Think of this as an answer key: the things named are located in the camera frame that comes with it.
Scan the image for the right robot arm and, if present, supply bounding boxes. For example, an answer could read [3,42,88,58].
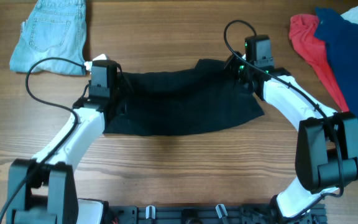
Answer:
[224,52,358,223]

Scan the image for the black t-shirt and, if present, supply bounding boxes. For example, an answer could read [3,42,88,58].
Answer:
[104,59,264,136]

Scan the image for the red garment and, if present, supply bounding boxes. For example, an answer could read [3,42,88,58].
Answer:
[289,13,350,111]

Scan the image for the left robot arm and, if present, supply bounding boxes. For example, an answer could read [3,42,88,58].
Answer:
[0,60,132,223]

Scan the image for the navy blue garment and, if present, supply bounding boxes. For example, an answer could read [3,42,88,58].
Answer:
[314,7,358,119]

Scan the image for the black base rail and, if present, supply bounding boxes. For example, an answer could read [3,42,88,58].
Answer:
[76,203,328,224]

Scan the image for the folded light blue jeans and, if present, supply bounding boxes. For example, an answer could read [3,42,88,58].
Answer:
[9,0,86,75]

